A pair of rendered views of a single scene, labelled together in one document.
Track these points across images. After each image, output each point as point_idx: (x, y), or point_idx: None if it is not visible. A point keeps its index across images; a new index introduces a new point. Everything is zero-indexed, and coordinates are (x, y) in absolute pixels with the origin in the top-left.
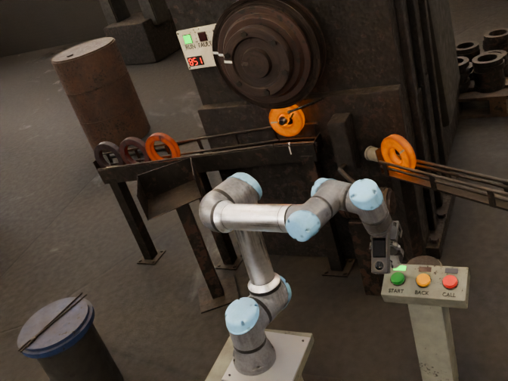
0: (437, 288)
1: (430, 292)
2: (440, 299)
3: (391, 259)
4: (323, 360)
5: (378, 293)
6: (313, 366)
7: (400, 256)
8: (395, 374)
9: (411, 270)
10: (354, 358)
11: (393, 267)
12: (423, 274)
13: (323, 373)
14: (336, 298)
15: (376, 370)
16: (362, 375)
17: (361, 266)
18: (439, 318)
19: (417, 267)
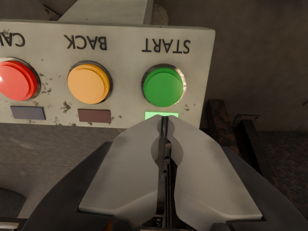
0: (46, 60)
1: (61, 46)
2: (27, 21)
3: (146, 165)
4: (273, 22)
5: (212, 100)
6: (288, 13)
7: (65, 199)
8: (196, 14)
9: (129, 113)
10: (239, 30)
11: (159, 119)
12: (88, 99)
13: (277, 4)
14: (250, 94)
15: (216, 16)
16: (231, 8)
17: (228, 123)
18: (79, 6)
19: (114, 119)
